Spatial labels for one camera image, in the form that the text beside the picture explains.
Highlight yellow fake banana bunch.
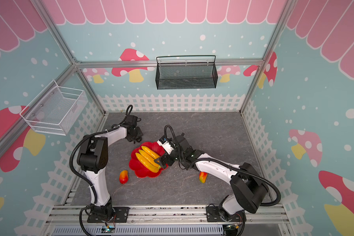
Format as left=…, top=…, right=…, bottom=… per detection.
left=135, top=146, right=161, bottom=173

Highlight red flower-shaped fruit bowl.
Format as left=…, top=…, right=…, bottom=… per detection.
left=129, top=142, right=165, bottom=178

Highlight red yellow fake mango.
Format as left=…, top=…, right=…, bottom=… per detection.
left=199, top=172, right=208, bottom=183
left=119, top=170, right=129, bottom=184

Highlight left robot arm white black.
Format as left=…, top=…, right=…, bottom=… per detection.
left=69, top=115, right=143, bottom=221

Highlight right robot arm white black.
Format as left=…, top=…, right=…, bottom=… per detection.
left=155, top=134, right=281, bottom=221

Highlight small green circuit board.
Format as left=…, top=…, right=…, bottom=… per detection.
left=101, top=226, right=115, bottom=234

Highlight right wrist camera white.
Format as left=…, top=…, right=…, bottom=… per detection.
left=157, top=135, right=175, bottom=155

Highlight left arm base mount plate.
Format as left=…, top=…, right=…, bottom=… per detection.
left=86, top=206, right=130, bottom=223

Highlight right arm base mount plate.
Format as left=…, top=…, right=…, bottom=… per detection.
left=206, top=204, right=246, bottom=223

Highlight black mesh wall basket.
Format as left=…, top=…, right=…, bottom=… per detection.
left=155, top=55, right=218, bottom=89

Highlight white wire wall basket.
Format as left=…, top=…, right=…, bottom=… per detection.
left=20, top=81, right=88, bottom=136

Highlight right circuit board with wires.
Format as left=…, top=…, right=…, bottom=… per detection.
left=223, top=224, right=243, bottom=236

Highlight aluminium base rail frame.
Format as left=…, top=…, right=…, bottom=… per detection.
left=41, top=205, right=294, bottom=236

